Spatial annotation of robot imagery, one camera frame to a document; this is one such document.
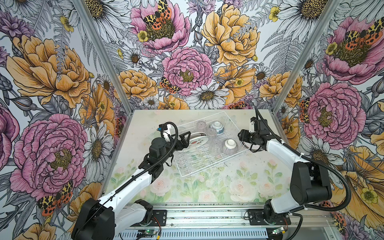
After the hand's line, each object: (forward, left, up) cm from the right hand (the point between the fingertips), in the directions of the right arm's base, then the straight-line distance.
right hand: (242, 139), depth 92 cm
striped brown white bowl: (-3, +7, -5) cm, 9 cm away
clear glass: (-1, +16, -7) cm, 17 cm away
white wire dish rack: (-7, +32, -12) cm, 35 cm away
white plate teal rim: (-4, +27, +7) cm, 28 cm away
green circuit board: (-44, +50, -10) cm, 67 cm away
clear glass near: (+11, +17, -8) cm, 22 cm away
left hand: (-6, +34, +11) cm, 36 cm away
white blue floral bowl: (+14, +13, -3) cm, 19 cm away
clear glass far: (+11, +24, 0) cm, 27 cm away
